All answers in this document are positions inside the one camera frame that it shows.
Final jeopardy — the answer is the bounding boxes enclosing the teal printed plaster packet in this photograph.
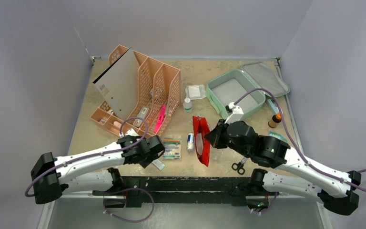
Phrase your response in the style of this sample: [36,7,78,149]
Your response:
[152,159,165,171]

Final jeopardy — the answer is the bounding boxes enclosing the blue white bandage roll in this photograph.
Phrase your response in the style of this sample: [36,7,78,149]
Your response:
[187,133,194,151]

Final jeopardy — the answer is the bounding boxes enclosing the red first aid pouch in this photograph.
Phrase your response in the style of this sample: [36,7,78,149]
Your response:
[192,116,210,167]

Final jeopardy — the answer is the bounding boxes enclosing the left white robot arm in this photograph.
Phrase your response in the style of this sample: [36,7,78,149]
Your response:
[25,135,165,204]

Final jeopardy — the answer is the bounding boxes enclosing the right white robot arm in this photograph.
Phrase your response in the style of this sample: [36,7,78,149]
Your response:
[205,119,361,216]

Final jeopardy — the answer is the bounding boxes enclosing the green orange dressing packet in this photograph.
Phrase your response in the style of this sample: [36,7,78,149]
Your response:
[163,135,182,160]

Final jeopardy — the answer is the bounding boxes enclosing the blue wipes packet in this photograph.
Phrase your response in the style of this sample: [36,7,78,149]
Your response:
[268,131,288,143]

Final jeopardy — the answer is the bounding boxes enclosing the brown bottle orange cap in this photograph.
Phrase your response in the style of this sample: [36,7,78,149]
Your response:
[268,113,282,128]

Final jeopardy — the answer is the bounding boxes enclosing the pink marker pen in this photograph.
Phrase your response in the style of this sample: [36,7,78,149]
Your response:
[154,104,166,134]

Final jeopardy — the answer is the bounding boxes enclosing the mint green storage case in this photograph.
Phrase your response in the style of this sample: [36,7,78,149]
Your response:
[205,62,290,119]

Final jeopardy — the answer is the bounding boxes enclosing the small white plastic bottle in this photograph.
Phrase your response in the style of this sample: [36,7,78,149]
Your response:
[183,98,193,114]

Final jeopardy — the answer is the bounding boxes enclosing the pink plastic desk organizer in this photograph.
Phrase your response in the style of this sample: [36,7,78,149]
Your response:
[91,50,181,137]

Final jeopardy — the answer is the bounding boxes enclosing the white gauze pad packet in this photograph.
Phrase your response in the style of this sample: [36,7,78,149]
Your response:
[185,84,206,100]

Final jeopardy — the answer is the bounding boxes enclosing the grey folder board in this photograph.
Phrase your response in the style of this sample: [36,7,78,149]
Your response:
[93,45,140,120]

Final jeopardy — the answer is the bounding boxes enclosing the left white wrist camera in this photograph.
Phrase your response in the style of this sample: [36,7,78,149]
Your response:
[119,128,141,138]

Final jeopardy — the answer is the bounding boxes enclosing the black handled scissors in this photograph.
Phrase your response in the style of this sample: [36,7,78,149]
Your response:
[231,157,247,175]

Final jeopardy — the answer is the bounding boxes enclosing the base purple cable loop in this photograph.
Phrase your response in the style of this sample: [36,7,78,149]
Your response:
[102,184,157,223]

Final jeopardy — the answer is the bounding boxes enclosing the black table front rail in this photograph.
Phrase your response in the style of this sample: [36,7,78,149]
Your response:
[89,176,287,209]

